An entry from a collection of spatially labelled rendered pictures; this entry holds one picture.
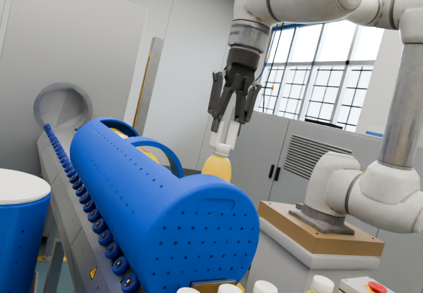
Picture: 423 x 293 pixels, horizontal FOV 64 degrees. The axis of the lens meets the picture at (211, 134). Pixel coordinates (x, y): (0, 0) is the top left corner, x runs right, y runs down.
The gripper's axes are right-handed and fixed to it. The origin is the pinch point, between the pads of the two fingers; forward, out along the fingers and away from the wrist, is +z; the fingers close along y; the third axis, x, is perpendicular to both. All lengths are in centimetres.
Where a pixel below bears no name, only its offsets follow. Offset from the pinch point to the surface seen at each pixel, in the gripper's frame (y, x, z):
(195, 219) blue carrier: 10.0, 11.8, 16.5
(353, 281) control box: -20.9, 28.3, 22.3
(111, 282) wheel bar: 17.3, -5.8, 40.0
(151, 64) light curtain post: -26, -130, -21
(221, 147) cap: 1.3, 1.8, 2.9
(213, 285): 6.1, 17.4, 27.3
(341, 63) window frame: -303, -226, -96
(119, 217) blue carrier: 19.7, -3.2, 22.8
